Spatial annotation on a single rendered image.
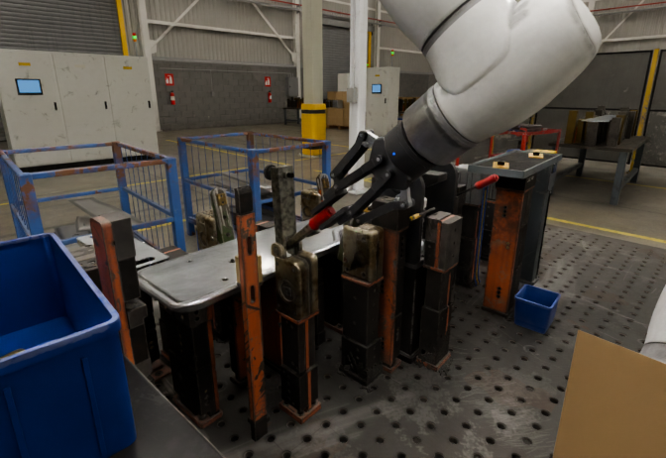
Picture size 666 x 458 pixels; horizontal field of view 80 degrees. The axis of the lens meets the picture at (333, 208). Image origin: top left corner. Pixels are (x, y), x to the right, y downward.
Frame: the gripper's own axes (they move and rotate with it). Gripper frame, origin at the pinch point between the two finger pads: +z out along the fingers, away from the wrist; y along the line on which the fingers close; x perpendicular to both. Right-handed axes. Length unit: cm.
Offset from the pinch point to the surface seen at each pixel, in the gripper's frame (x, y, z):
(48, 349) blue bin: 42.0, -5.2, -6.1
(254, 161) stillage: -127, 95, 164
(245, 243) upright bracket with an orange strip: 10.9, 1.9, 10.7
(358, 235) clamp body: -14.9, -4.1, 11.1
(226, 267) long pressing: 5.5, 2.8, 28.8
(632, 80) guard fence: -802, 56, 10
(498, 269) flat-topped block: -65, -29, 14
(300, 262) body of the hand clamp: 1.3, -4.4, 11.9
